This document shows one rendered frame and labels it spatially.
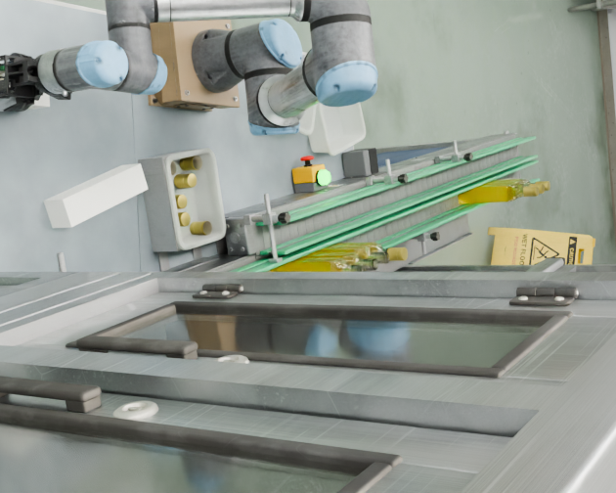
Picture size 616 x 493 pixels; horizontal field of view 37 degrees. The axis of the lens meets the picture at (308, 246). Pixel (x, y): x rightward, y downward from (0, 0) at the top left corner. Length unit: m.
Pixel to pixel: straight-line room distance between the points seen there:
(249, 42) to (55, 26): 0.43
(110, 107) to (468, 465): 1.66
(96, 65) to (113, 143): 0.58
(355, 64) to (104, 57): 0.45
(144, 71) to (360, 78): 0.39
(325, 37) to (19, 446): 1.14
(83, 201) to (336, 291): 1.01
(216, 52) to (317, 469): 1.66
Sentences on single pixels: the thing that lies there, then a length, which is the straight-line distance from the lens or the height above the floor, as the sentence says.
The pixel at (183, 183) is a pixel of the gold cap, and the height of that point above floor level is 0.80.
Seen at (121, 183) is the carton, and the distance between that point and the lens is 2.05.
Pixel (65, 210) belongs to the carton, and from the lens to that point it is 1.95.
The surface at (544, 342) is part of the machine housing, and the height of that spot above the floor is 2.01.
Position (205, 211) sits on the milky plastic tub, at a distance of 2.27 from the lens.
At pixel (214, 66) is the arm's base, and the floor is 0.90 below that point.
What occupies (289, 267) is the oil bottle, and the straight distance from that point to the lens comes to 2.29.
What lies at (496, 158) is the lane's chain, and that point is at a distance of 3.60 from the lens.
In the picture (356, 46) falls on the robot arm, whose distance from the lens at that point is 1.71.
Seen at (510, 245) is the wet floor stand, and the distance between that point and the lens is 5.63.
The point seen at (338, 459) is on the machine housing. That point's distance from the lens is 0.60.
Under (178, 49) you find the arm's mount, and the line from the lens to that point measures 2.18.
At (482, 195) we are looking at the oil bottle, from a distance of 3.24.
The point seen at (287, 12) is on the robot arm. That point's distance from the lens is 1.74.
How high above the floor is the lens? 2.29
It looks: 35 degrees down
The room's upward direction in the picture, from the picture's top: 89 degrees clockwise
